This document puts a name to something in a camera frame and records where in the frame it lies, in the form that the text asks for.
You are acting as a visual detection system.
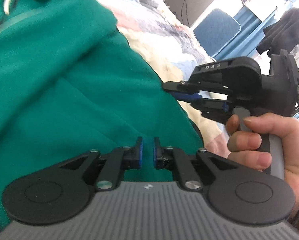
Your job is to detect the green hooded sweatshirt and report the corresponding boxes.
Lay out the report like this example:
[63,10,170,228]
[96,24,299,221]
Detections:
[0,0,203,231]

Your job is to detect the dark clothes hanging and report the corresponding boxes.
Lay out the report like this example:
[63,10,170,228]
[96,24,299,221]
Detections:
[256,8,299,57]

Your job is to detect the person's right hand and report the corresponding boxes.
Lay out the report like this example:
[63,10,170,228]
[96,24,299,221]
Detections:
[226,113,299,219]

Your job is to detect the blue chair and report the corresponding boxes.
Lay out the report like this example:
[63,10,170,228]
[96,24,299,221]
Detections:
[194,9,241,57]

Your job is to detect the patchwork checked quilt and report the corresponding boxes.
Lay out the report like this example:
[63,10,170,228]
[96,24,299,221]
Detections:
[82,0,233,158]

